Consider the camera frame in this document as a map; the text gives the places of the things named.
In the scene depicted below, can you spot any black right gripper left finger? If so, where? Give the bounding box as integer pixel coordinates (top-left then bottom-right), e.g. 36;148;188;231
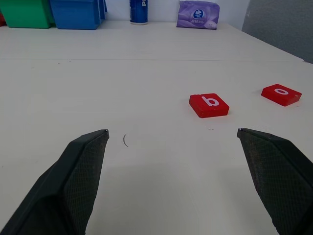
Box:
0;129;110;235

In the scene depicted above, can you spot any purple tissue pack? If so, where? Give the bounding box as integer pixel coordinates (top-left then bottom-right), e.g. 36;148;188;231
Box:
176;0;221;31

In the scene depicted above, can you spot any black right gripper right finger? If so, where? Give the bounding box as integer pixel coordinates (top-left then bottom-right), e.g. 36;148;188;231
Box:
237;127;313;235

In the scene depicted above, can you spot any red letter o block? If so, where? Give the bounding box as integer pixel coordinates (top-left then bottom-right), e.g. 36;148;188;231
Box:
260;84;303;107

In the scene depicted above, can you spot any blue drink can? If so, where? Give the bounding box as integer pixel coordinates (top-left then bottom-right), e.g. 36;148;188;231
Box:
129;0;149;25

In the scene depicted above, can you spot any red letter tile b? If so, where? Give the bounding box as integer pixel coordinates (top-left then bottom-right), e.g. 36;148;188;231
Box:
188;93;230;119

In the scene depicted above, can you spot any blue plastic bin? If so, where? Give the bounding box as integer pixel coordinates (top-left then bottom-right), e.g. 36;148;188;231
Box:
48;0;108;30

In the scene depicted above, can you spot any green plastic bin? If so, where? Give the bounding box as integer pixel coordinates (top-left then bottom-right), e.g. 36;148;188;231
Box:
0;0;56;29

